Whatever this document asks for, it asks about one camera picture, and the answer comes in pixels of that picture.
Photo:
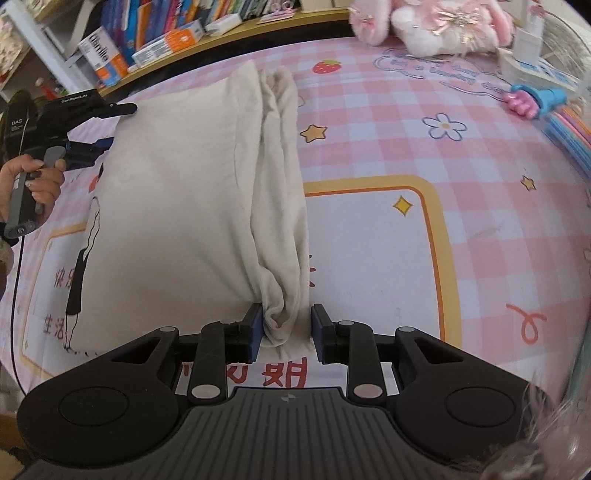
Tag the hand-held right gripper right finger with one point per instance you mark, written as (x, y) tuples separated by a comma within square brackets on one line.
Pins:
[(317, 332)]

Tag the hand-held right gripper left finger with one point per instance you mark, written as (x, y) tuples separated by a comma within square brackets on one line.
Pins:
[(255, 330)]

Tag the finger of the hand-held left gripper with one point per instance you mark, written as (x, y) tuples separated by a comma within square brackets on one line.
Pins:
[(92, 147), (117, 109)]

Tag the cream t-shirt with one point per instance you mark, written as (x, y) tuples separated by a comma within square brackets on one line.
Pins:
[(184, 207)]

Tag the person's left forearm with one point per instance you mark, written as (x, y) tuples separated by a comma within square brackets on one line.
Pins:
[(3, 258)]

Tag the person's left hand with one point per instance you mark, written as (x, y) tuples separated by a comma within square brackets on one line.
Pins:
[(48, 184)]

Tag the white orange blue box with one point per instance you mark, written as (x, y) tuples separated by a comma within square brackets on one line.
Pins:
[(104, 57)]

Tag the white wooden bookshelf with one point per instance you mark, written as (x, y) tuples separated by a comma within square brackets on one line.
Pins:
[(46, 50)]

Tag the row of colourful books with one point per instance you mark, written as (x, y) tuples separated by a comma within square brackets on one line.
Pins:
[(152, 18)]

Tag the pink checkered table mat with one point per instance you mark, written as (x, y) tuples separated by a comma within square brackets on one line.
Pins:
[(392, 258)]

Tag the small white box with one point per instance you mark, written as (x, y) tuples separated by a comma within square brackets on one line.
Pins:
[(224, 24)]

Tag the pink scissors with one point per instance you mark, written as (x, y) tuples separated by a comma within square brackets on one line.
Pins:
[(282, 5)]

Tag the person's pink fuzzy sleeve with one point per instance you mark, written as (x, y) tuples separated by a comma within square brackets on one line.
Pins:
[(554, 443)]

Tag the pink blue toy hand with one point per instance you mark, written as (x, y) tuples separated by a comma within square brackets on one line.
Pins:
[(538, 101)]

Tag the pack of coloured pens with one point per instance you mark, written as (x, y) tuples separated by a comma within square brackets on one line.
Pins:
[(570, 131)]

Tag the pink plush bunny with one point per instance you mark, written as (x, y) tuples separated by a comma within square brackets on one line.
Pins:
[(434, 23)]

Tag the white blue printed box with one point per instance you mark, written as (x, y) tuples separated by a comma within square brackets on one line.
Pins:
[(545, 69)]

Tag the small white cube holder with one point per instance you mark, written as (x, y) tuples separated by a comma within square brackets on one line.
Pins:
[(528, 39)]

